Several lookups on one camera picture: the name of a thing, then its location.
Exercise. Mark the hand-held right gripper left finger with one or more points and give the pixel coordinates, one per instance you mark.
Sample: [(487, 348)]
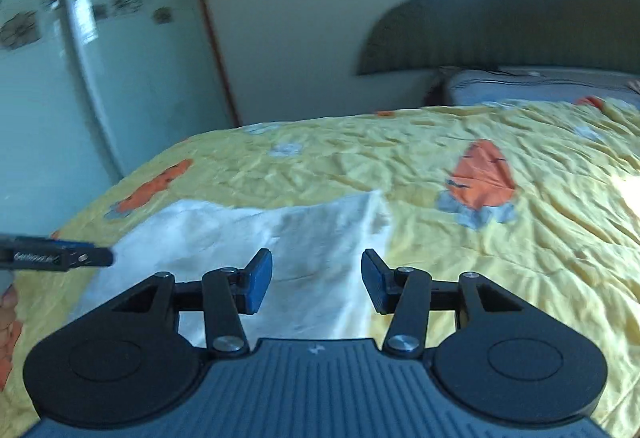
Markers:
[(260, 283)]

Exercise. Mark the yellow printed blanket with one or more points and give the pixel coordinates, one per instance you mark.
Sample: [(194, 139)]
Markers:
[(525, 243)]

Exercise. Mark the grey striped pillow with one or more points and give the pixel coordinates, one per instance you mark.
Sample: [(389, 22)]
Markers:
[(540, 85)]

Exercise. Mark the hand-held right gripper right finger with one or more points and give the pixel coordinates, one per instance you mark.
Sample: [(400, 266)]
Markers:
[(378, 285)]

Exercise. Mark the white wardrobe with stickers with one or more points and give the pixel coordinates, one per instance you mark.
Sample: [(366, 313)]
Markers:
[(100, 67)]

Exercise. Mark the white pants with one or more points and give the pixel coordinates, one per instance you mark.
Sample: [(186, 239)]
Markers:
[(310, 258)]

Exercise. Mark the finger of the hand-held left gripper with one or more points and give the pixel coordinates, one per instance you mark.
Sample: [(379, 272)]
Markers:
[(55, 255)]

